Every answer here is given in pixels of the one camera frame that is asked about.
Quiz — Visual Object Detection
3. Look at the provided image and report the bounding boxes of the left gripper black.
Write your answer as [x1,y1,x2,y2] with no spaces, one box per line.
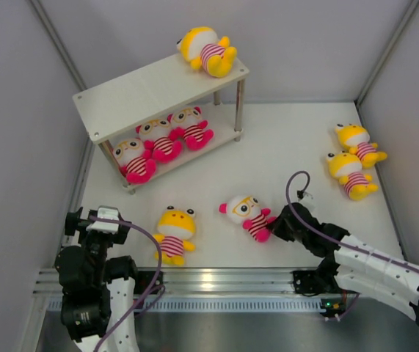
[66,208,130,287]

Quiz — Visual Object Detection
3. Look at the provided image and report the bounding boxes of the pink plush with glasses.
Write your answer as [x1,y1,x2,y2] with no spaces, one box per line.
[167,106,214,151]

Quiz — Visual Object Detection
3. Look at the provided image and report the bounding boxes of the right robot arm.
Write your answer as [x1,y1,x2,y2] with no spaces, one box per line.
[268,202,419,327]

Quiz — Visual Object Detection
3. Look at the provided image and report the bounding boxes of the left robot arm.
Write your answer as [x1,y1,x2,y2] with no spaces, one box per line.
[54,206,140,351]

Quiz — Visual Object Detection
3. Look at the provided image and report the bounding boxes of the pink plush shelf left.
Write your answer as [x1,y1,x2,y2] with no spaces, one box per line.
[112,138,157,184]

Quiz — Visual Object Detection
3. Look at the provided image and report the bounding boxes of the pink plush shelf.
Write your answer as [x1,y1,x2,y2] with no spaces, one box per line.
[135,119,183,164]
[112,138,157,184]

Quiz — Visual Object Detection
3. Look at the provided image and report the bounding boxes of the white two-tier shelf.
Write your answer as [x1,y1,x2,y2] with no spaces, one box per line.
[73,54,249,194]

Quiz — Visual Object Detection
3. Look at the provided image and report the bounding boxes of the yellow plush on shelf top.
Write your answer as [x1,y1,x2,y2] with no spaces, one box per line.
[176,26,238,78]

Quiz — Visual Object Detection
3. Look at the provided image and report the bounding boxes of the yellow plush right front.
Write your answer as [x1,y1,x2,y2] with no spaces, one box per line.
[326,152,379,201]

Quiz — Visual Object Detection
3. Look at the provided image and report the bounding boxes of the yellow frog plush front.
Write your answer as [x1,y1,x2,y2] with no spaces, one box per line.
[153,205,196,266]

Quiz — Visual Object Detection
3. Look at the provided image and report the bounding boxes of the yellow plush right back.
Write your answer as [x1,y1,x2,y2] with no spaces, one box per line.
[334,124,388,169]

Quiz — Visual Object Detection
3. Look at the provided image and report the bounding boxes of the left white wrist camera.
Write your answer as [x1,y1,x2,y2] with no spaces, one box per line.
[86,206,120,234]

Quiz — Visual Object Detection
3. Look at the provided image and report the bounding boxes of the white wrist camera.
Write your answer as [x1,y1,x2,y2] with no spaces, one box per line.
[86,206,120,234]
[296,189,314,204]

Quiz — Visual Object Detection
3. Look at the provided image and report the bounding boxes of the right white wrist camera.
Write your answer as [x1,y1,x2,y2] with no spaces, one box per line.
[296,189,314,204]

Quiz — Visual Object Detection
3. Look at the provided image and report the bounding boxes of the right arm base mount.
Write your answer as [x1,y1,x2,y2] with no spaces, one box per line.
[292,258,360,322]

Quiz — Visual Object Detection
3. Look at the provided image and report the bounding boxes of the white slotted cable duct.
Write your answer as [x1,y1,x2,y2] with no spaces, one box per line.
[47,296,324,312]

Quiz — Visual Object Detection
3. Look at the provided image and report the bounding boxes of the aluminium front rail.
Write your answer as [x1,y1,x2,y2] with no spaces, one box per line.
[33,268,315,297]

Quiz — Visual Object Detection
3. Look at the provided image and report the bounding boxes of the left corner aluminium post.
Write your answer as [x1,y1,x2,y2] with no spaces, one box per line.
[26,0,87,91]

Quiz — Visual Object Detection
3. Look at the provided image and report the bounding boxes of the corner aluminium post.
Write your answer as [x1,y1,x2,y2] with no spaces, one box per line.
[26,0,87,91]
[354,0,419,108]

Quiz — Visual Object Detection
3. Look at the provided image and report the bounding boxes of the right corner aluminium post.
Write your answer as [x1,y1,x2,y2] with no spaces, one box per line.
[354,0,419,108]

